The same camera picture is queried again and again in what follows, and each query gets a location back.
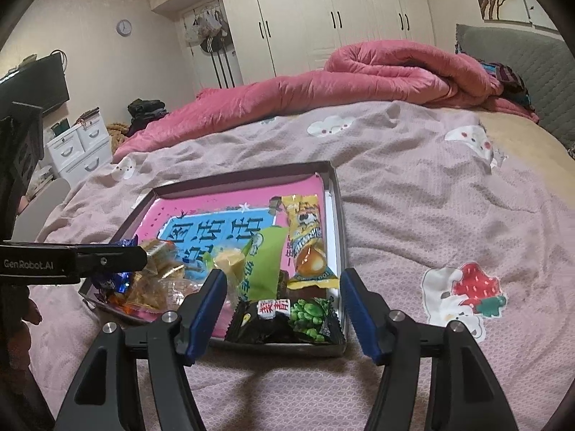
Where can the clear pastry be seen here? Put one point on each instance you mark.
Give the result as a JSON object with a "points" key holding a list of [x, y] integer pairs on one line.
{"points": [[177, 289]]}

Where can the white drawer chest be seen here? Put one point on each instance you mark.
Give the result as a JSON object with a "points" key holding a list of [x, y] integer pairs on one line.
{"points": [[81, 150]]}

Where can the dark shallow box tray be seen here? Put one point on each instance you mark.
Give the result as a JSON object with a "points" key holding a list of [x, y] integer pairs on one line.
{"points": [[341, 255]]}

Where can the pink printed bed sheet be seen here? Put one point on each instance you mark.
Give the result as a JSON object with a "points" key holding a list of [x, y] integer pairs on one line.
{"points": [[417, 206]]}

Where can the dark folded clothes pile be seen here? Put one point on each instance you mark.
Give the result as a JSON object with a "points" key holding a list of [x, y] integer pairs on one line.
{"points": [[143, 112]]}

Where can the black wall television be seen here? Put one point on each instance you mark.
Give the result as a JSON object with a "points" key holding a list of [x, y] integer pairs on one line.
{"points": [[40, 83]]}

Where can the brown knitted plush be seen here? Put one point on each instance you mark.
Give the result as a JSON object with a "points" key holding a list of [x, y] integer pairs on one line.
{"points": [[118, 133]]}

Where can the pink fleece blanket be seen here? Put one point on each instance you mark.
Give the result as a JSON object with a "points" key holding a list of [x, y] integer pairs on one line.
{"points": [[382, 70]]}

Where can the blue foil snack packet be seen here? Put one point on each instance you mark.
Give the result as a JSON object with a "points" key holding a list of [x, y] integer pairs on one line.
{"points": [[116, 282]]}

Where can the white wardrobe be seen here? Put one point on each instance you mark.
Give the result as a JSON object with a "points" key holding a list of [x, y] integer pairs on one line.
{"points": [[288, 37]]}

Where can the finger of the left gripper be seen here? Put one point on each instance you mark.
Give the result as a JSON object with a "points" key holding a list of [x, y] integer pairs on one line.
{"points": [[96, 258]]}

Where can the grey quilted headboard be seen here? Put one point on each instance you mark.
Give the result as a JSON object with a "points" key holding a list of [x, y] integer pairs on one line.
{"points": [[545, 64]]}

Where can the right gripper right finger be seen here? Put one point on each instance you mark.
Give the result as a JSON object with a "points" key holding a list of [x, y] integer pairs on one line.
{"points": [[464, 392]]}

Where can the dark clothes near headboard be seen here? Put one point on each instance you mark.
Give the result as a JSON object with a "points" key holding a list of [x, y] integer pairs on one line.
{"points": [[514, 89]]}

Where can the round wall clock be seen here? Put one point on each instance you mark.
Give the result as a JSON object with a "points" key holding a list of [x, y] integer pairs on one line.
{"points": [[124, 28]]}

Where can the green milk candy packet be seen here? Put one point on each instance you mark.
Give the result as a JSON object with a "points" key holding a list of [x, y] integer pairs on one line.
{"points": [[253, 272]]}

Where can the person's left hand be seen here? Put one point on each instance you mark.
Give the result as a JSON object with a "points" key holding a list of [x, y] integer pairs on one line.
{"points": [[28, 311]]}

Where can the pink blue children's book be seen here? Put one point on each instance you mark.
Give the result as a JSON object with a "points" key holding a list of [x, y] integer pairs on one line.
{"points": [[273, 239]]}

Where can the black green pea packet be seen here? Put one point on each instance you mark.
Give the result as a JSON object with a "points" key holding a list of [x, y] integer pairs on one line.
{"points": [[312, 321]]}

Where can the dark brown cake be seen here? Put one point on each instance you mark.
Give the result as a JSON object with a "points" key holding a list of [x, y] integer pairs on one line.
{"points": [[306, 293]]}

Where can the yellow cartoon snack packet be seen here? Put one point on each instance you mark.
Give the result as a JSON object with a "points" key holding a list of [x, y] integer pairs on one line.
{"points": [[307, 245]]}

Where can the orange-ended clear cake packet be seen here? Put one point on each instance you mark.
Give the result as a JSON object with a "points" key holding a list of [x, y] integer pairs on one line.
{"points": [[145, 298]]}

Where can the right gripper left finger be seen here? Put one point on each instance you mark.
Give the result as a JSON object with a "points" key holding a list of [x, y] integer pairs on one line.
{"points": [[104, 393]]}

